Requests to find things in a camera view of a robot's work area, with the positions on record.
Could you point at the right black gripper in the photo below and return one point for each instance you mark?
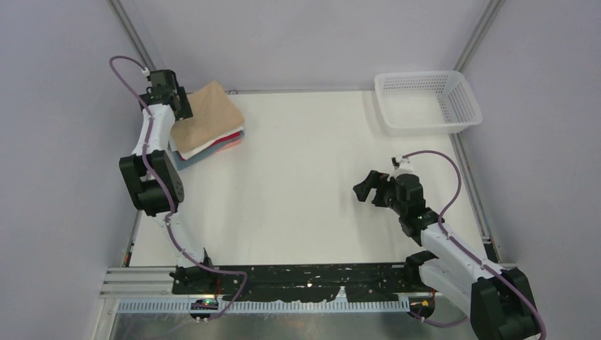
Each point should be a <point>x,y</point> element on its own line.
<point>375,180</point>

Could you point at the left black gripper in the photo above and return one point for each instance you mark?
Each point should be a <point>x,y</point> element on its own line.
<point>186,112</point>

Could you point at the beige t shirt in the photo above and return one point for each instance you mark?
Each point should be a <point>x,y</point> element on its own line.
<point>213,115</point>

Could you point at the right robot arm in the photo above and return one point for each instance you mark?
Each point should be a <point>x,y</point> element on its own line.
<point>498,302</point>

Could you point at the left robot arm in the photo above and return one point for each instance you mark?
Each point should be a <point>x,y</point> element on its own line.
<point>152,179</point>

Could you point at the white folded t shirt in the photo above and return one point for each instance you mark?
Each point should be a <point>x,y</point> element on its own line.
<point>203,147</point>

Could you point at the blue-grey folded t shirt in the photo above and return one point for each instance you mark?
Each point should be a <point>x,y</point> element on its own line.
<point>183,164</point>

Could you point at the red folded t shirt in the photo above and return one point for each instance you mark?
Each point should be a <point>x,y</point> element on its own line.
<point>228,139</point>

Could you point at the white plastic basket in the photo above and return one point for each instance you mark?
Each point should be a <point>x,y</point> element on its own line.
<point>426,103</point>

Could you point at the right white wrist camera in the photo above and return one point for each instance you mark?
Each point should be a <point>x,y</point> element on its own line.
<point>401,166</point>

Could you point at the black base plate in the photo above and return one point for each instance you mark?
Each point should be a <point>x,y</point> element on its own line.
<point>360,282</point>

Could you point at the aluminium front rail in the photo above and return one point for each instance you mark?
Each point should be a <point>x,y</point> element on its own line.
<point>145,289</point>

